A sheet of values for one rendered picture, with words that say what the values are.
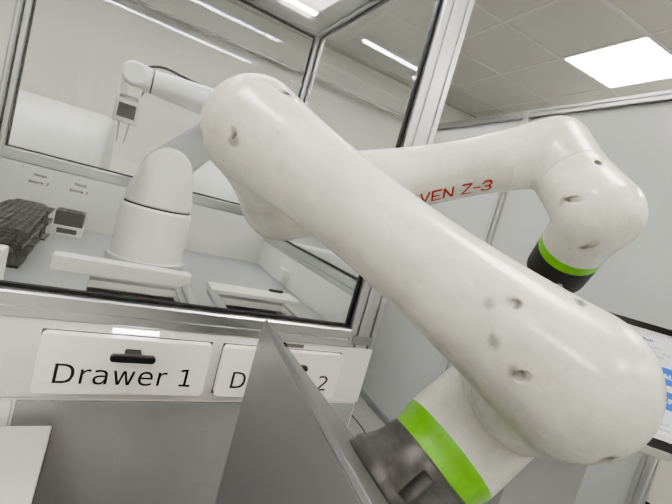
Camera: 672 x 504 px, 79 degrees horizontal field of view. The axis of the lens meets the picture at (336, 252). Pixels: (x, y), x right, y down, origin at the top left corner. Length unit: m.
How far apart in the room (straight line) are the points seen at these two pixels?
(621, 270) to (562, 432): 1.61
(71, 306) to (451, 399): 0.65
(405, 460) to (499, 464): 0.10
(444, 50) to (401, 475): 0.89
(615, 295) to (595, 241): 1.31
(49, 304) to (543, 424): 0.75
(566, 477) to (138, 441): 0.99
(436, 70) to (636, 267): 1.19
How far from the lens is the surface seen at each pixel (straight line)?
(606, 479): 1.97
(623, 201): 0.61
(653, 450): 1.16
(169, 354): 0.87
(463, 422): 0.48
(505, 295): 0.35
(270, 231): 0.60
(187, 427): 0.98
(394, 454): 0.48
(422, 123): 1.02
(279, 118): 0.43
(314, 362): 0.97
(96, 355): 0.86
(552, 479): 1.26
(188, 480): 1.06
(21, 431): 0.91
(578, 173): 0.64
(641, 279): 1.90
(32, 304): 0.86
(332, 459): 0.34
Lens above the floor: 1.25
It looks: 5 degrees down
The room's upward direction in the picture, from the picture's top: 16 degrees clockwise
